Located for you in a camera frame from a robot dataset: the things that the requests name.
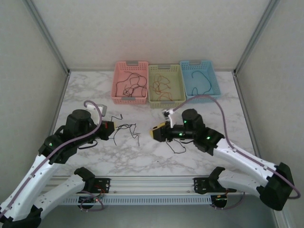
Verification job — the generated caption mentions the aluminium frame post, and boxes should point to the aluminium frame post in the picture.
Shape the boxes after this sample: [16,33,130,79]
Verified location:
[234,0,283,74]
[23,0,71,74]

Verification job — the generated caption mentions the green plastic basket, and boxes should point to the green plastic basket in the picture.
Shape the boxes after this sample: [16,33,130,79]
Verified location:
[148,63,187,109]

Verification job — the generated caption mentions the left red black power wires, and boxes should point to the left red black power wires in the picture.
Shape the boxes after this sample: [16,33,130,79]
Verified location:
[95,184,107,198]

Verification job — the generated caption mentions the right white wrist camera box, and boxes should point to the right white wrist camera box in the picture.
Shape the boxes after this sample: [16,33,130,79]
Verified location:
[162,108,178,128]

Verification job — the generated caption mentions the aluminium table end rail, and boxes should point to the aluminium table end rail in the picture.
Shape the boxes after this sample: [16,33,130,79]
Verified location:
[68,68,117,72]

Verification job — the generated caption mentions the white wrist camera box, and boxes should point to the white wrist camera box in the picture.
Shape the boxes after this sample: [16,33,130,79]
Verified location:
[162,108,178,128]
[85,103,108,125]

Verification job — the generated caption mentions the blue plastic basket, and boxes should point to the blue plastic basket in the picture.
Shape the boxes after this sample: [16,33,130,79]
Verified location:
[180,59,221,104]

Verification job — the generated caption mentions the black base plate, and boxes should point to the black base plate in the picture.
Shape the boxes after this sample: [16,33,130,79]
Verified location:
[193,177,238,193]
[67,178,111,193]

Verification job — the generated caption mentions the left short black gripper cable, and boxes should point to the left short black gripper cable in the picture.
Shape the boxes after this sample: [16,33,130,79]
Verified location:
[77,140,98,150]

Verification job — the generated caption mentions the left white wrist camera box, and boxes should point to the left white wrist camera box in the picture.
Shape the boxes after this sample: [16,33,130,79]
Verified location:
[85,103,108,125]

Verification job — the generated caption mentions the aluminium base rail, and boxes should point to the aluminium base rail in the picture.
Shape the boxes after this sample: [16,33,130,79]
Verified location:
[22,175,262,195]

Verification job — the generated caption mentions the slotted grey cable duct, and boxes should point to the slotted grey cable duct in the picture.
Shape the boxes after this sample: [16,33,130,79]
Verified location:
[61,196,212,205]

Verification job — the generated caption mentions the pink plastic basket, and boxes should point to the pink plastic basket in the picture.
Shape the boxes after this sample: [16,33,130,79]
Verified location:
[111,60,150,105]

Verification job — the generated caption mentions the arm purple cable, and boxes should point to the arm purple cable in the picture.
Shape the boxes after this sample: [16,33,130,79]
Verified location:
[0,100,104,216]
[172,95,302,211]

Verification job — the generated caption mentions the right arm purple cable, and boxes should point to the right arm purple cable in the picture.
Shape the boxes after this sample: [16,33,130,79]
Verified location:
[172,95,302,211]

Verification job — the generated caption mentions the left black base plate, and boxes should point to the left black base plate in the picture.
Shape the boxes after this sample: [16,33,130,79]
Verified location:
[67,178,111,193]

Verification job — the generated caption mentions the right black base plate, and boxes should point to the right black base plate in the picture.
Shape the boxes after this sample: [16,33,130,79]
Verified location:
[193,177,238,193]

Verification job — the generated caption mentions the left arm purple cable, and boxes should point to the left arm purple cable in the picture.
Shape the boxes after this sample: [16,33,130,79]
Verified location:
[0,100,104,216]

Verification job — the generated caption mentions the thin orange wire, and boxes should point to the thin orange wire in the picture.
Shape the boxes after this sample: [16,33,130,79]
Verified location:
[158,91,173,101]
[152,74,172,94]

